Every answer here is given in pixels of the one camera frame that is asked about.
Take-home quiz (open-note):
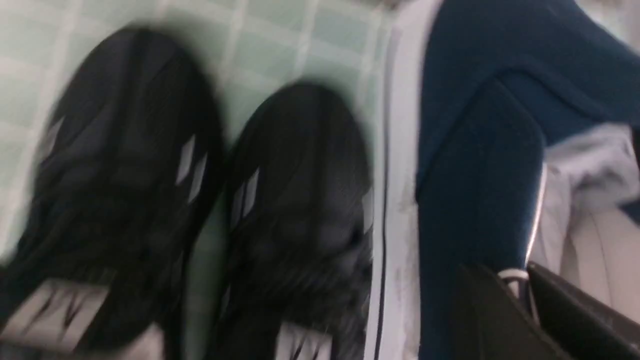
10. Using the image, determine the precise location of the green checkered floor mat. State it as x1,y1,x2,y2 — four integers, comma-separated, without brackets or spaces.
0,0,401,360

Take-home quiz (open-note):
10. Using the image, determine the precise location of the black knit sneaker left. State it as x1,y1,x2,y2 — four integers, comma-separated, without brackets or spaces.
1,23,224,360

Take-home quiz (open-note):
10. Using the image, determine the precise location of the black knit sneaker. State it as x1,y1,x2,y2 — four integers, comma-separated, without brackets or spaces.
205,80,374,360
1,23,224,360

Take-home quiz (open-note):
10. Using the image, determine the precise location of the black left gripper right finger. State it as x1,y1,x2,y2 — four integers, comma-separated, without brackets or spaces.
528,262,640,360

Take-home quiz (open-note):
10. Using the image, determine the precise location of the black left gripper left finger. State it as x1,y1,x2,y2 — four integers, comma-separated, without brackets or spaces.
452,265,570,360

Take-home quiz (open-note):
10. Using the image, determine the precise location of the navy slip-on shoe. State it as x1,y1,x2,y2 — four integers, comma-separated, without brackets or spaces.
364,0,640,360

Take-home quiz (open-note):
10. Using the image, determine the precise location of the black knit sneaker right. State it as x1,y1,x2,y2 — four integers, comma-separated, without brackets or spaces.
205,80,374,360

